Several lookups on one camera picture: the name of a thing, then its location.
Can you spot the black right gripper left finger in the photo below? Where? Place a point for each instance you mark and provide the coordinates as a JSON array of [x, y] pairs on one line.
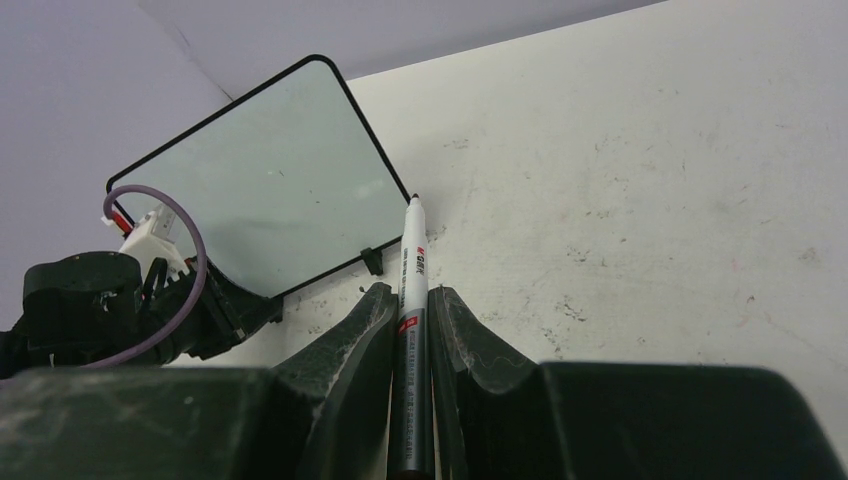
[[321, 414]]

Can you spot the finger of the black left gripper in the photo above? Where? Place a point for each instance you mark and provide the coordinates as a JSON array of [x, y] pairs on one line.
[[205, 333], [247, 311]]

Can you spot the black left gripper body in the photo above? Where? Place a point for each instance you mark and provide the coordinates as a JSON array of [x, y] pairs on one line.
[[89, 307]]

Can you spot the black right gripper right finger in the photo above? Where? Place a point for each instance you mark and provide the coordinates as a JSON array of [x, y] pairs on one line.
[[501, 415]]

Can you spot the white marker pen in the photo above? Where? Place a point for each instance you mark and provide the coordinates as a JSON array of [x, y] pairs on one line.
[[411, 452]]

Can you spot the black framed whiteboard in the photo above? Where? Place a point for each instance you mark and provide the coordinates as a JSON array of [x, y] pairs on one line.
[[286, 185]]

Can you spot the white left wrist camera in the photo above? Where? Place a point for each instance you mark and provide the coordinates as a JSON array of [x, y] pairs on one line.
[[149, 240]]

